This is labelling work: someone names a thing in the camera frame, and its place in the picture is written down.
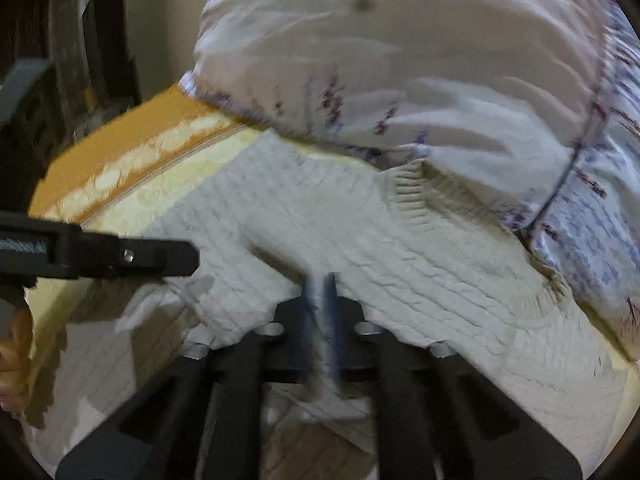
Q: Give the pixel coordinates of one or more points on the person's left hand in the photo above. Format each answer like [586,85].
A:
[14,360]

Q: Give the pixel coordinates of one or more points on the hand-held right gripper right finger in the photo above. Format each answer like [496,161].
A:
[332,320]

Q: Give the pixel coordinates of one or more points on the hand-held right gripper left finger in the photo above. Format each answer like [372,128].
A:
[310,320]

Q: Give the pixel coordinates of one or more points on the beige knit sweater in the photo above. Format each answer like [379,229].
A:
[350,230]

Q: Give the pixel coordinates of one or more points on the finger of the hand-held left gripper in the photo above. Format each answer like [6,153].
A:
[150,257]

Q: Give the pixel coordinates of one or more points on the dark furniture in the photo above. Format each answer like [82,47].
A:
[65,35]

